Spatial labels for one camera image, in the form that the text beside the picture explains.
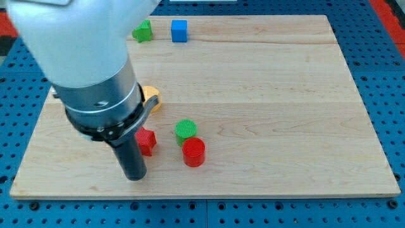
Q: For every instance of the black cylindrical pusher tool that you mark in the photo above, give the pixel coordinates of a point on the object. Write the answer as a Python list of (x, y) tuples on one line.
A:
[(125, 145)]

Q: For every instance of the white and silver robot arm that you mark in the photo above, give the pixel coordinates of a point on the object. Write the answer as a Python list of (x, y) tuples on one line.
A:
[(81, 46)]

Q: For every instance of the red star block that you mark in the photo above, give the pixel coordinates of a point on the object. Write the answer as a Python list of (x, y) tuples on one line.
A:
[(146, 140)]

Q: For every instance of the yellow round block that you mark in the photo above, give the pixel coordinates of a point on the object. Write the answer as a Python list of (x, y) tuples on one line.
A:
[(150, 91)]

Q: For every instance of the green cylinder block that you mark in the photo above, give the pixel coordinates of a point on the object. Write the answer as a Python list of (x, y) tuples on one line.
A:
[(185, 129)]

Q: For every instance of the red cylinder block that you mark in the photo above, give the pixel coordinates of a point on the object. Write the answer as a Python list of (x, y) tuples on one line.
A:
[(193, 150)]

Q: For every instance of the green star block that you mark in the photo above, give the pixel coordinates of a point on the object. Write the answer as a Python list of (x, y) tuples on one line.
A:
[(143, 32)]

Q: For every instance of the blue cube block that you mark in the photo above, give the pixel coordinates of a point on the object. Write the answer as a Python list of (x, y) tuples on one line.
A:
[(179, 31)]

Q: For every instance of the light wooden board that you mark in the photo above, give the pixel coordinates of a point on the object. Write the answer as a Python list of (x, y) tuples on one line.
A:
[(273, 100)]

